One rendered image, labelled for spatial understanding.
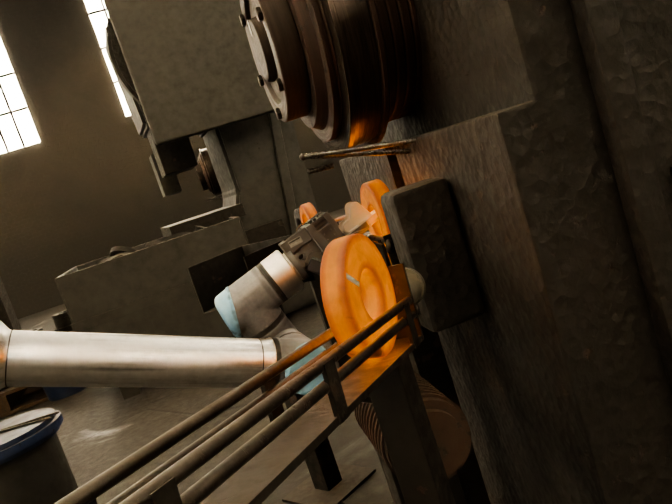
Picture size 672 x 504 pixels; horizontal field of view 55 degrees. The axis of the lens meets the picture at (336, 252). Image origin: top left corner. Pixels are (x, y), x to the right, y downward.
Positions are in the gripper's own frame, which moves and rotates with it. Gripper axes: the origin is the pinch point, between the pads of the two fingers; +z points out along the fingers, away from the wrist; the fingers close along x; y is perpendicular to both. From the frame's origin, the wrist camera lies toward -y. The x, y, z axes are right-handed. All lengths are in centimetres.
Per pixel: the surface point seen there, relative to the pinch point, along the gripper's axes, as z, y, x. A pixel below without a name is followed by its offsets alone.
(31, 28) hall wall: -76, 401, 1000
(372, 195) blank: 0.2, 4.5, -4.5
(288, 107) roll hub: -3.7, 27.0, -6.8
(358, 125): 3.9, 17.1, -11.5
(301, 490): -54, -60, 53
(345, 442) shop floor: -37, -67, 74
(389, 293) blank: -14.1, -1.5, -43.4
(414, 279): -8.9, -4.3, -36.3
